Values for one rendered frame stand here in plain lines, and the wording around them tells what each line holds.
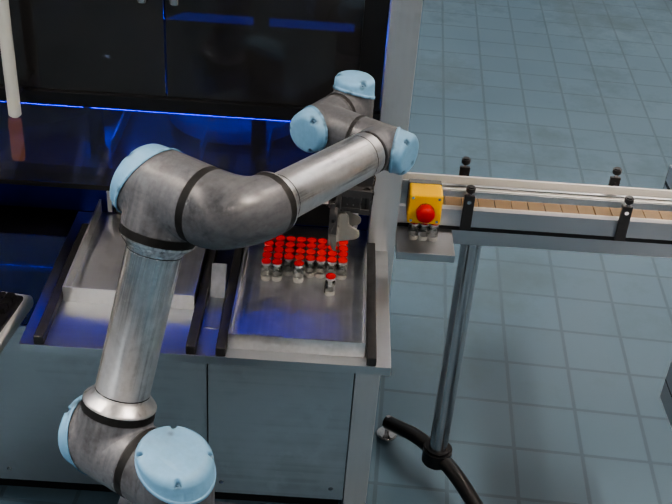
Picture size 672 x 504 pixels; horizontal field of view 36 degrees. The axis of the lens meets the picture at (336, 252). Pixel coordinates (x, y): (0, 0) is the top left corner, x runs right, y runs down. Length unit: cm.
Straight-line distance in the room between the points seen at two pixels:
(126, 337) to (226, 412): 105
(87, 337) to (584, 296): 223
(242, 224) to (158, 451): 37
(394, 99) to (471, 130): 276
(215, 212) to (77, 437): 44
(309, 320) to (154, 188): 66
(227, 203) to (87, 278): 79
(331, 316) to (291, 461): 71
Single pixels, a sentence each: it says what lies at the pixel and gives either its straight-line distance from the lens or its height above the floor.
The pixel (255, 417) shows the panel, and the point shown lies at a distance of 259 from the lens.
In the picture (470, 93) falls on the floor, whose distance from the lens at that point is 522.
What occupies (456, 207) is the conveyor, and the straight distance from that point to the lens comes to 236.
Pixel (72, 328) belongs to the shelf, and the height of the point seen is 88.
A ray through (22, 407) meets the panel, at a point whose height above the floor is 35.
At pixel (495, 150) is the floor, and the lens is 470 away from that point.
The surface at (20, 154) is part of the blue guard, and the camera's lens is 227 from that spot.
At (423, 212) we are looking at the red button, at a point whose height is 101.
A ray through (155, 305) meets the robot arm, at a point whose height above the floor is 120.
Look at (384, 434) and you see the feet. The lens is 309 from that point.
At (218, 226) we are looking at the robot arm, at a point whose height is 136.
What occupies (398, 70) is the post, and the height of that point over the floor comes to 131.
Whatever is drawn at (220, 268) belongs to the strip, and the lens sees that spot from 210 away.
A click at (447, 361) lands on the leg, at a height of 46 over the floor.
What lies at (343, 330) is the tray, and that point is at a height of 88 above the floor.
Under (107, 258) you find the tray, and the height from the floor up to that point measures 88.
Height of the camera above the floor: 212
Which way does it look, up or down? 33 degrees down
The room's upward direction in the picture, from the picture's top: 4 degrees clockwise
